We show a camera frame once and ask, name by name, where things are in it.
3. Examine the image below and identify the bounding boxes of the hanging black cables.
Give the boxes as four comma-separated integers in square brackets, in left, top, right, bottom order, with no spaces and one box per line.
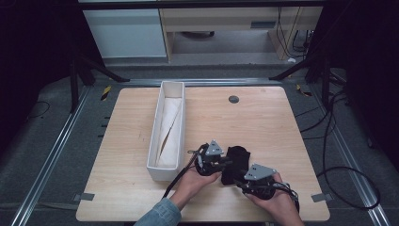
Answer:
[277,7,311,59]

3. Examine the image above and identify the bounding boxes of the grey tape piece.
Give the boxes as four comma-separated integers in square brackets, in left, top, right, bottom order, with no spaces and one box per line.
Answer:
[311,192,333,203]
[73,192,96,202]

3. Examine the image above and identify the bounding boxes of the black stand legs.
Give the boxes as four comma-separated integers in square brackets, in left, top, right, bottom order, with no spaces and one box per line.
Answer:
[268,56,346,108]
[69,53,131,114]

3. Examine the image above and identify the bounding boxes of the white cabinet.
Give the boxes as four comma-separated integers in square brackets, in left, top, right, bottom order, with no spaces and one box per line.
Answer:
[82,8,168,59]

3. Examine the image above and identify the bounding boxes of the metal floor rail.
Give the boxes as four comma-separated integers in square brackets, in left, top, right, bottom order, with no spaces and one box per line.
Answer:
[120,78,281,89]
[10,86,92,226]
[309,84,391,226]

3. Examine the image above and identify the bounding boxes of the thin black floor cable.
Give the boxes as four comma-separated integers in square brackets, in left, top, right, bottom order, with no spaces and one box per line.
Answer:
[26,101,51,121]

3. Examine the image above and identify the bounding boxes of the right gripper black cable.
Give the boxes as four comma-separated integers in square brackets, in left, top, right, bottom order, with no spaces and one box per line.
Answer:
[260,181,301,212]

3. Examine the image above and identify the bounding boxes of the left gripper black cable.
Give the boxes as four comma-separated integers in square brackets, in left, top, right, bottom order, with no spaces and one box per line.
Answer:
[162,143,210,200]

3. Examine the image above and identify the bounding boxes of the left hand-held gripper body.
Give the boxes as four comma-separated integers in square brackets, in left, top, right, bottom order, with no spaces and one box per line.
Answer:
[194,139,226,177]

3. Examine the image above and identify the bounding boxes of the black looped floor cable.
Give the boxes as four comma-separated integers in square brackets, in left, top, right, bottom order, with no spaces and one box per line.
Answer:
[316,90,382,211]

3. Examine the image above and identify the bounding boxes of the person's left hand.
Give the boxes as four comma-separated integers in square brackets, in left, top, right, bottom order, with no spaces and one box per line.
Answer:
[168,169,222,211]

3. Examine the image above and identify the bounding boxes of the person's right hand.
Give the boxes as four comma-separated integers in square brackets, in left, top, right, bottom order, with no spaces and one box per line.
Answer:
[244,173,305,226]

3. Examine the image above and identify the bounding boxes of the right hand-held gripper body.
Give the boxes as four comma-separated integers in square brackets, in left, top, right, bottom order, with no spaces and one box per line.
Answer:
[241,163,278,201]

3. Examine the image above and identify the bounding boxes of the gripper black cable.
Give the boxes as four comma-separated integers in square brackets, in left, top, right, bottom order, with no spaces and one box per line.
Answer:
[260,181,301,212]
[162,143,210,200]

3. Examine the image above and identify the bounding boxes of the yellow black tape strip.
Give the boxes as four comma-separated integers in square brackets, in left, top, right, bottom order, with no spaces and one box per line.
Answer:
[100,85,112,102]
[295,84,313,98]

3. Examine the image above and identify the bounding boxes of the long white box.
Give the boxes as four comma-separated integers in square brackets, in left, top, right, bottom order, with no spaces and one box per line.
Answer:
[146,80,186,183]

